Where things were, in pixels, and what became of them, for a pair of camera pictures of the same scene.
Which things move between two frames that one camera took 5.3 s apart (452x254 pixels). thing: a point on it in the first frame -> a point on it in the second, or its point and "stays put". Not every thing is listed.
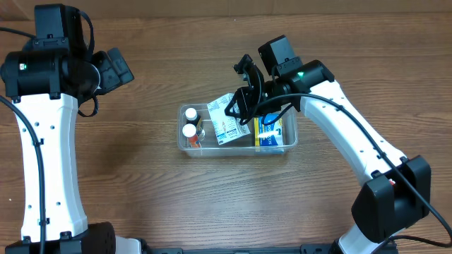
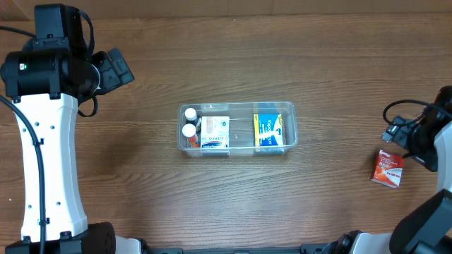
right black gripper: (252, 93) -> (399, 132)
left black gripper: (115, 67) stays put
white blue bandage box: (226, 128) -> (215, 132)
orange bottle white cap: (189, 130) stays put
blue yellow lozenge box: (271, 135) stays put
